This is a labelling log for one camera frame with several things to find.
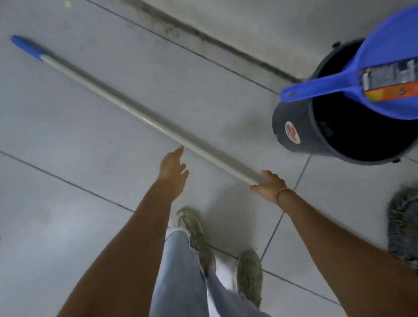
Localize person's right forearm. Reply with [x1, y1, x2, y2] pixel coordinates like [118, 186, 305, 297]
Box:
[275, 173, 418, 317]

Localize gold bracelet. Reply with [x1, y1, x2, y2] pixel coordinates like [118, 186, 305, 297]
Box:
[275, 187, 297, 211]

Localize white pole with blue grip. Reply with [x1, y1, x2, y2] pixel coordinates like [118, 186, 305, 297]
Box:
[11, 8, 269, 211]

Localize person's right hand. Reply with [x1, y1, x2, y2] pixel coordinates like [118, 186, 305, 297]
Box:
[248, 168, 290, 209]

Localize person's left hand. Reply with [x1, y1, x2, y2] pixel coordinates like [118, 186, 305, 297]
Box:
[153, 145, 193, 203]

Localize person's left grey sneaker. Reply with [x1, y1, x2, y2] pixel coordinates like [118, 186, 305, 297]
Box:
[174, 205, 218, 280]

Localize person's grey sneaker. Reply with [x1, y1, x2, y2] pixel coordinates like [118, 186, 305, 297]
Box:
[233, 248, 267, 310]
[174, 205, 218, 280]

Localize blue plastic dustpan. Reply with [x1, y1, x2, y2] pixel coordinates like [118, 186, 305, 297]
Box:
[272, 3, 418, 135]

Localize black plastic bucket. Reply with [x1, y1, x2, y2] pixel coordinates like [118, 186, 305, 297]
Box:
[264, 31, 418, 176]

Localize person's left forearm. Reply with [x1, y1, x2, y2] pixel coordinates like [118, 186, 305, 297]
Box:
[10, 179, 186, 317]

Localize person's right grey sneaker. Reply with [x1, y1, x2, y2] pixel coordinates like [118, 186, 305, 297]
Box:
[233, 248, 267, 310]

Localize person's light blue jeans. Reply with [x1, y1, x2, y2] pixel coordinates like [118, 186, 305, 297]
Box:
[132, 220, 285, 317]

